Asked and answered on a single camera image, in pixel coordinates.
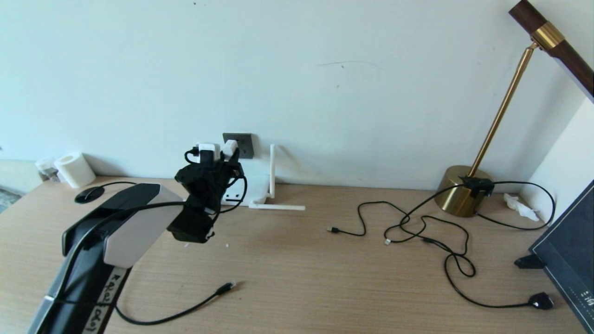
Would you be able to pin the white router with antennas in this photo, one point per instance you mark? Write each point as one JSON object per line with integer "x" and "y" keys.
{"x": 257, "y": 190}

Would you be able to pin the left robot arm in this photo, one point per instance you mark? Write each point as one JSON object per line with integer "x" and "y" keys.
{"x": 134, "y": 232}

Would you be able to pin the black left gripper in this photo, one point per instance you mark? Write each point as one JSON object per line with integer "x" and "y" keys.
{"x": 206, "y": 183}

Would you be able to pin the dark framed board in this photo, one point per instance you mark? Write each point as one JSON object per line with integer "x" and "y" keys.
{"x": 571, "y": 260}

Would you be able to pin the grey wall socket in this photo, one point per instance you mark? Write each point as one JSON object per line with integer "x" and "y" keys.
{"x": 246, "y": 144}

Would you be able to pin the crumpled white tissue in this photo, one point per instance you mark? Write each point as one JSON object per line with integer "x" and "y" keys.
{"x": 519, "y": 208}

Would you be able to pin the brass desk lamp wooden head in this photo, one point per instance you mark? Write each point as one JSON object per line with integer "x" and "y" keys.
{"x": 457, "y": 195}

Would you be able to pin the black board stand foot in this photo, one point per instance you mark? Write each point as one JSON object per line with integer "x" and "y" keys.
{"x": 528, "y": 262}

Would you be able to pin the black box on lamp base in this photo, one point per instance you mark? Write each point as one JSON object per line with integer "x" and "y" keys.
{"x": 477, "y": 185}

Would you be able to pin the small clear jar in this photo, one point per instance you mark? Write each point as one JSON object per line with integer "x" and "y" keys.
{"x": 46, "y": 167}

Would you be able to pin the white toilet paper roll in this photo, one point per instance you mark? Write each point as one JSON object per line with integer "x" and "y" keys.
{"x": 74, "y": 170}

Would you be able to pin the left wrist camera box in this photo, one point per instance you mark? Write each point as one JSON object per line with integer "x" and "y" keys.
{"x": 209, "y": 152}

